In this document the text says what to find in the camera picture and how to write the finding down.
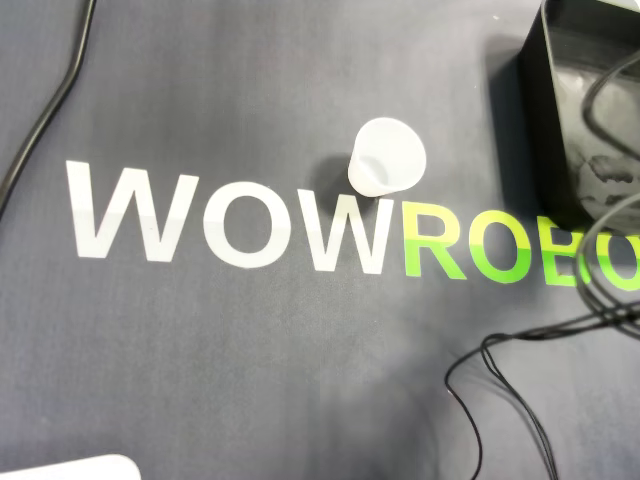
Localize thick black cable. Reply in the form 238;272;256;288
0;0;99;214

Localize black looping cable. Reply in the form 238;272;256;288
577;49;640;326

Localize white flat object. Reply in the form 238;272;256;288
0;453;142;480

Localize translucent white plastic cup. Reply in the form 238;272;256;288
347;117;428;198

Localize thin black robot wires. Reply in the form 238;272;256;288
444;314;640;480

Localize dark grey printed mat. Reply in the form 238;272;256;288
0;0;640;480

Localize black plastic bin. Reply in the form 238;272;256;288
517;0;640;227

